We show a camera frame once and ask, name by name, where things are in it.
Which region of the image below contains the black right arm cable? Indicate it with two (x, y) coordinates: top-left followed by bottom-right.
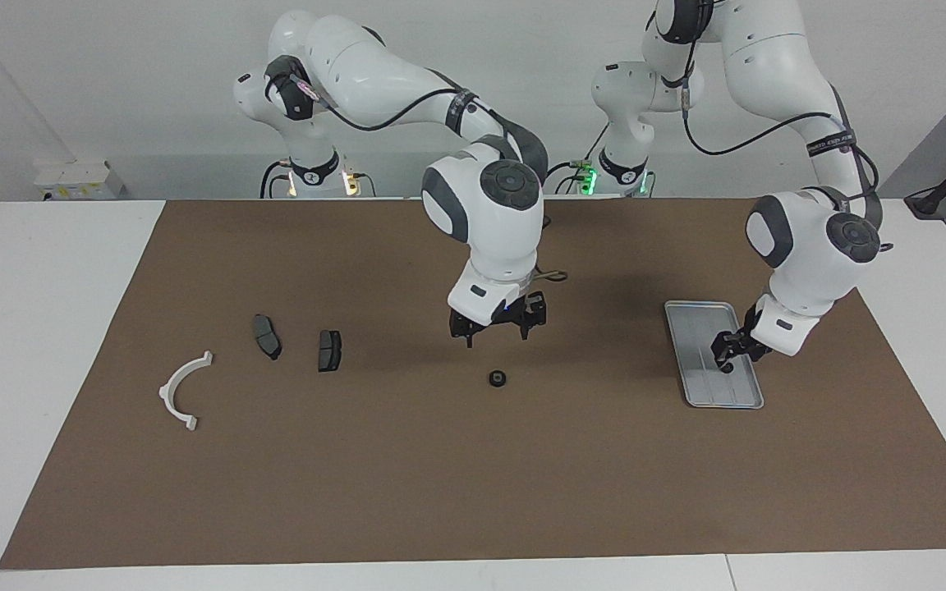
(301, 78), (568, 284)

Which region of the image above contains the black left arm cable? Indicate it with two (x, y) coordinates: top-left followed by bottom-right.
(681, 49), (880, 218)

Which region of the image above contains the short dark brake pad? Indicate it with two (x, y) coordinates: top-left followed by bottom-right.
(317, 330), (344, 373)

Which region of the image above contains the white power box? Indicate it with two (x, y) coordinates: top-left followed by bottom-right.
(34, 160), (125, 202)

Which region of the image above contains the brown table mat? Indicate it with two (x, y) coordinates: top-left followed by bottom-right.
(0, 197), (946, 571)

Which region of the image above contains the long dark brake pad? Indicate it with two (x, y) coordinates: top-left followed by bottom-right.
(252, 314), (283, 361)

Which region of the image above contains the black base cable bundle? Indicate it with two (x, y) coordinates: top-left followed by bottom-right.
(259, 158), (375, 199)
(543, 158), (597, 198)

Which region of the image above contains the white semicircular bracket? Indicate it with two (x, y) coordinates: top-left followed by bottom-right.
(158, 351), (214, 432)

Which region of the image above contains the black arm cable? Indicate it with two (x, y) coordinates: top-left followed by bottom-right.
(681, 49), (880, 218)
(301, 78), (568, 284)

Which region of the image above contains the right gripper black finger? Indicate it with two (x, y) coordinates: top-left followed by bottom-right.
(520, 291), (548, 341)
(450, 310), (482, 350)

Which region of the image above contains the silver metal tray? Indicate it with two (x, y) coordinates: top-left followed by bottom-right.
(664, 300), (765, 410)

